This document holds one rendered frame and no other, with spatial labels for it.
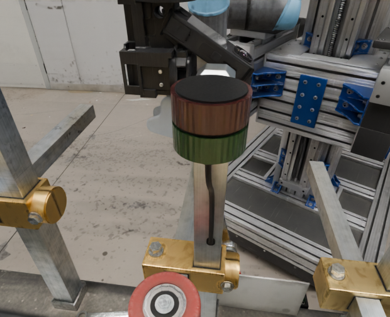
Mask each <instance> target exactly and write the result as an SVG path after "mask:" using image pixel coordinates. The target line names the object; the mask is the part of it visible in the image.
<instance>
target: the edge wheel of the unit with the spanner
mask: <svg viewBox="0 0 390 317"><path fill-rule="evenodd" d="M128 317H201V299H200V296H199V293H198V290H197V289H196V286H195V285H194V284H193V283H192V282H191V281H190V280H189V279H188V278H187V277H185V276H184V275H182V274H179V273H176V272H159V273H156V274H153V275H151V276H149V277H147V278H146V279H144V280H143V281H141V283H139V285H138V286H137V287H136V288H135V290H134V291H133V294H132V295H131V298H130V302H129V305H128Z"/></svg>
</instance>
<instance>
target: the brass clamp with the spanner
mask: <svg viewBox="0 0 390 317"><path fill-rule="evenodd" d="M152 242H159V243H160V244H161V245H162V247H163V249H164V251H163V253H162V255H161V256H159V257H152V256H151V255H150V254H149V252H148V251H149V246H150V245H151V243H152ZM142 269H143V276H144V279H146V278H147V277H149V276H151V275H153V274H156V273H159V272H176V273H179V274H185V275H188V279H189V280H190V281H191V282H192V283H193V284H194V285H195V286H196V289H197V290H198V291H201V292H211V293H216V294H223V291H224V292H231V291H232V290H233V289H237V288H238V281H239V272H240V254H238V253H237V252H227V251H226V245H222V244H221V257H220V268H219V269H213V268H207V267H196V266H194V242H193V241H187V240H176V239H170V238H158V237H150V241H149V243H148V247H147V250H146V252H145V256H144V258H143V262H142Z"/></svg>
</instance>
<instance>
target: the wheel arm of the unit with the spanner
mask: <svg viewBox="0 0 390 317"><path fill-rule="evenodd" d="M174 239H176V240H187V241H194V162H192V167H191V171H190V174H189V180H188V183H187V188H186V193H185V196H184V201H183V204H182V209H181V214H180V217H179V222H178V225H177V230H176V233H175V238H174Z"/></svg>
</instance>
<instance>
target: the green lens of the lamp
mask: <svg viewBox="0 0 390 317"><path fill-rule="evenodd" d="M248 123H249V122H248ZM247 133H248V124H247V125H246V126H245V127H244V128H243V129H242V130H241V131H239V132H238V133H236V134H233V135H230V136H224V137H218V138H206V137H200V136H194V135H190V134H188V133H185V132H184V131H182V130H180V129H179V128H178V127H177V126H176V125H175V124H174V122H173V120H172V135H173V146H174V150H175V151H176V152H177V153H178V155H180V156H181V157H182V158H184V159H186V160H189V161H191V162H195V163H199V164H209V165H214V164H223V163H227V162H231V161H233V160H235V159H237V158H238V157H240V156H241V155H242V154H243V153H244V151H245V149H246V143H247Z"/></svg>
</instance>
